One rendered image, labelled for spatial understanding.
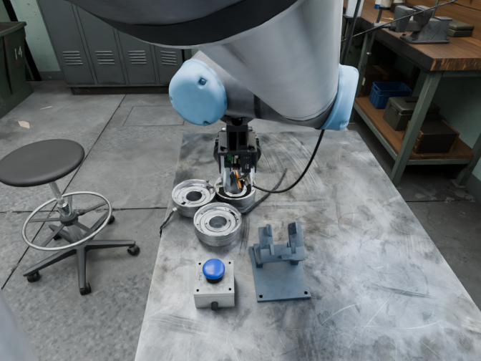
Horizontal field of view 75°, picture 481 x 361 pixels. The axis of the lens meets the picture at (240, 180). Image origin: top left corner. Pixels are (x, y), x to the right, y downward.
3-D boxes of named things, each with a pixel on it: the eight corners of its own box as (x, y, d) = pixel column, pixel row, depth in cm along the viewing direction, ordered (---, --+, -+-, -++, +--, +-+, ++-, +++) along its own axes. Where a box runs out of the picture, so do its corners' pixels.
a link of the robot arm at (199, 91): (248, 80, 33) (275, 41, 40) (155, 68, 36) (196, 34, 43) (250, 140, 38) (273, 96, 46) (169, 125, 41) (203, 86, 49)
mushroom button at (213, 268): (204, 273, 59) (202, 256, 56) (225, 273, 59) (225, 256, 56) (203, 292, 56) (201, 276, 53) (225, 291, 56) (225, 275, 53)
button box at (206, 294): (197, 275, 62) (195, 259, 59) (233, 273, 62) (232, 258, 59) (194, 314, 55) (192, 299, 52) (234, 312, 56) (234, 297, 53)
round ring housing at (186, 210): (199, 186, 84) (198, 173, 82) (224, 205, 78) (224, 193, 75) (165, 203, 78) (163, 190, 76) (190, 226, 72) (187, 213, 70)
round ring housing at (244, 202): (245, 181, 86) (245, 169, 83) (263, 205, 78) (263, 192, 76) (209, 190, 82) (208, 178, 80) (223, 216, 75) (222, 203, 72)
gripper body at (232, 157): (217, 176, 60) (213, 124, 51) (219, 147, 66) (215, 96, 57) (258, 175, 60) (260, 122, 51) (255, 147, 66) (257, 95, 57)
